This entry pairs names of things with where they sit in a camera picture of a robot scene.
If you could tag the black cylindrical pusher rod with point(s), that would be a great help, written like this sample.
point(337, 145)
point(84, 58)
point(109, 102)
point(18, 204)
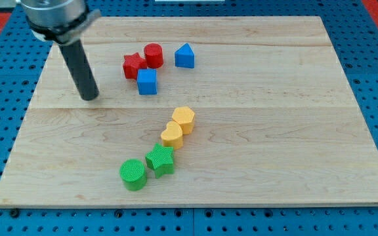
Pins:
point(79, 68)

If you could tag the red star block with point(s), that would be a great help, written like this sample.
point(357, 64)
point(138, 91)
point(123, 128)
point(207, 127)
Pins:
point(132, 64)

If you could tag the wooden board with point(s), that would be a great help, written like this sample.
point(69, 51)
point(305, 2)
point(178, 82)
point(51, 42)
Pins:
point(276, 121)

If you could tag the green star block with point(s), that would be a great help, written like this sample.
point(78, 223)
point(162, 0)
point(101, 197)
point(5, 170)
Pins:
point(161, 160)

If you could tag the blue cube block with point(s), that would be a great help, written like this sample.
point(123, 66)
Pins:
point(147, 81)

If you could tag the red cylinder block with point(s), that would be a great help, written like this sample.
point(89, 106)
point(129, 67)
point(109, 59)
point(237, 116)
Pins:
point(154, 55)

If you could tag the blue triangle block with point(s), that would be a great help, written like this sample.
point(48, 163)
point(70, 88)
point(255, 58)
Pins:
point(185, 57)

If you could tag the yellow hexagon block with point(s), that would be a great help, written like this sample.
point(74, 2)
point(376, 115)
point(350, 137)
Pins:
point(185, 117)

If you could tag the yellow heart block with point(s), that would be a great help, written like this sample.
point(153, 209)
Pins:
point(172, 136)

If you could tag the green cylinder block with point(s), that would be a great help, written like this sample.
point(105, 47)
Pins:
point(133, 174)

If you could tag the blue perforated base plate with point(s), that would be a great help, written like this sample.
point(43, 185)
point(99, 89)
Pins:
point(353, 31)

